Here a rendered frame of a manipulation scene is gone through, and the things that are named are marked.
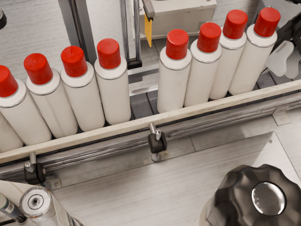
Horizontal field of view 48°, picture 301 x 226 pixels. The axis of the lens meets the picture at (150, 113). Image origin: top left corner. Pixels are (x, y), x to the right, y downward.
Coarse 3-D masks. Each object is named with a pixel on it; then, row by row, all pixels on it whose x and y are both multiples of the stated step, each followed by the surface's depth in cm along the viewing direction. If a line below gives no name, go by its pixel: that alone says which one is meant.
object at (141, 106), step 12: (300, 60) 74; (300, 72) 72; (264, 84) 70; (276, 84) 70; (132, 96) 69; (144, 96) 69; (156, 96) 69; (228, 96) 69; (276, 96) 69; (132, 108) 67; (144, 108) 67; (156, 108) 67; (228, 108) 67; (132, 120) 66; (180, 120) 66; (132, 132) 64; (24, 144) 63; (84, 144) 63
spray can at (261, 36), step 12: (264, 12) 52; (276, 12) 52; (264, 24) 52; (276, 24) 52; (252, 36) 55; (264, 36) 54; (276, 36) 55; (252, 48) 56; (264, 48) 55; (240, 60) 60; (252, 60) 58; (264, 60) 58; (240, 72) 62; (252, 72) 61; (240, 84) 65; (252, 84) 65
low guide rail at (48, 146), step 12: (288, 84) 66; (300, 84) 66; (240, 96) 65; (252, 96) 65; (264, 96) 66; (192, 108) 63; (204, 108) 63; (216, 108) 65; (144, 120) 62; (156, 120) 62; (168, 120) 63; (84, 132) 60; (96, 132) 60; (108, 132) 61; (120, 132) 62; (36, 144) 59; (48, 144) 59; (60, 144) 60; (72, 144) 61; (0, 156) 58; (12, 156) 58; (24, 156) 60
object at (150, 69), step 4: (156, 64) 62; (136, 68) 62; (140, 68) 62; (144, 68) 62; (148, 68) 62; (152, 68) 62; (156, 68) 62; (128, 72) 61; (132, 72) 61; (136, 72) 61; (140, 72) 61; (144, 72) 62; (148, 72) 62; (152, 72) 62; (156, 72) 63; (128, 76) 61; (132, 76) 62; (136, 76) 62; (140, 76) 62; (96, 80) 60
